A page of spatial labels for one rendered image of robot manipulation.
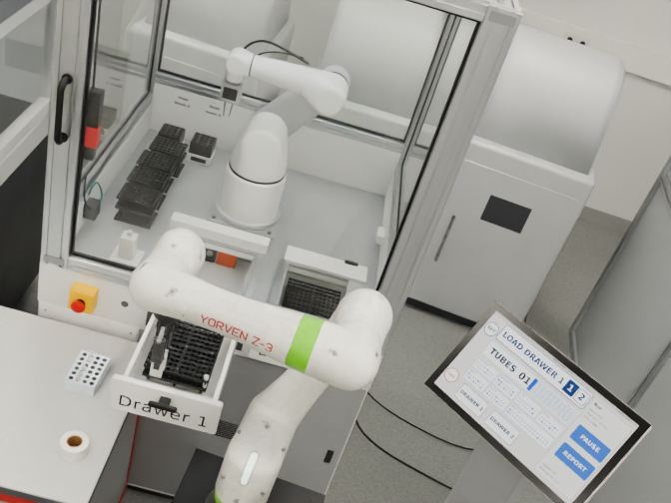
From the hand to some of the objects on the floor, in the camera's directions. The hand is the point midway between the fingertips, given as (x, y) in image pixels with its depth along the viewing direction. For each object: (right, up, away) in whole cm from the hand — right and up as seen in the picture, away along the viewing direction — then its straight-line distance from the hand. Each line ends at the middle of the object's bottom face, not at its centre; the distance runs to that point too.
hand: (158, 362), depth 196 cm
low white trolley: (-62, -69, +59) cm, 110 cm away
